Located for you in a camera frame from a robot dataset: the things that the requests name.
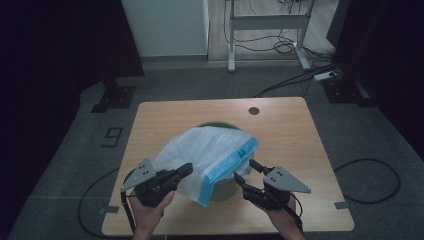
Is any person's left hand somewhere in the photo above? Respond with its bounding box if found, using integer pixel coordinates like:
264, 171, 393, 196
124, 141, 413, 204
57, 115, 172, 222
128, 188, 176, 234

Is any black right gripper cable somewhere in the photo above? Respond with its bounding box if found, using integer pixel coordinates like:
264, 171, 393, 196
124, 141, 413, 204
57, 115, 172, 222
285, 158, 402, 234

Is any white cabinet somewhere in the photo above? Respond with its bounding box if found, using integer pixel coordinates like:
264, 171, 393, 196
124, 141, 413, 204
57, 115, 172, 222
120, 0, 210, 58

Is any person's right hand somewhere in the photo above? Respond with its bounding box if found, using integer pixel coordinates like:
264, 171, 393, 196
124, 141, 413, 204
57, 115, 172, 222
266, 196, 304, 234

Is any black stand base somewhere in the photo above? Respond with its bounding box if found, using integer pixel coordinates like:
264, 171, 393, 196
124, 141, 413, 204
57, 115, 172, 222
90, 76, 138, 114
321, 76, 379, 108

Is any white power strip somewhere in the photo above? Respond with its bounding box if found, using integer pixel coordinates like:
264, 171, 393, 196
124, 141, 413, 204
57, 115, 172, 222
313, 70, 339, 82

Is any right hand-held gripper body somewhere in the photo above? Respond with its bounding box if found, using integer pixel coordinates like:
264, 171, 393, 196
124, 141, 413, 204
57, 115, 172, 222
253, 166, 312, 211

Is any green plastic bin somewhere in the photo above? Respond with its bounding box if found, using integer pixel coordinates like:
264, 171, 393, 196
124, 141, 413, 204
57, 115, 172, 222
195, 121, 255, 203

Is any black floor cable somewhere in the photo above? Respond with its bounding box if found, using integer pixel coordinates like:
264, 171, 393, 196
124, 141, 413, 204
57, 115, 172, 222
254, 63, 338, 98

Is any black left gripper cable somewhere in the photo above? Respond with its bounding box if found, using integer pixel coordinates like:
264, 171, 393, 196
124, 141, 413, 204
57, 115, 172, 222
77, 167, 137, 240

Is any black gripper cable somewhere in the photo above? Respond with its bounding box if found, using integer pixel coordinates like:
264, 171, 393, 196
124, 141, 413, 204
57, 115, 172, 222
285, 158, 402, 234
77, 167, 137, 240

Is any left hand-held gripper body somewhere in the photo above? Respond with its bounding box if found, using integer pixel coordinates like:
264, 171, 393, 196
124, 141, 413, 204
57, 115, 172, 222
120, 158, 178, 208

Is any dark curtain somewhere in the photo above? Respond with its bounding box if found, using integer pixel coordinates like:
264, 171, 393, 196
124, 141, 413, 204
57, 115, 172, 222
326, 0, 424, 158
0, 0, 145, 231

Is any white bag with blue band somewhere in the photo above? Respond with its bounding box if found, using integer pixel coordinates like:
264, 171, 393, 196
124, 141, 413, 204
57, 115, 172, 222
151, 125, 259, 208

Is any tangle of black cables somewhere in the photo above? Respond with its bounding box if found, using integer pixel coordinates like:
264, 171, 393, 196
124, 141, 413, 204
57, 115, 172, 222
223, 0, 334, 62

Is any white metal desk frame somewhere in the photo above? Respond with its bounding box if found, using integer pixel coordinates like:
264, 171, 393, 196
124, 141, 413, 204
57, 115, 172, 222
223, 0, 316, 73

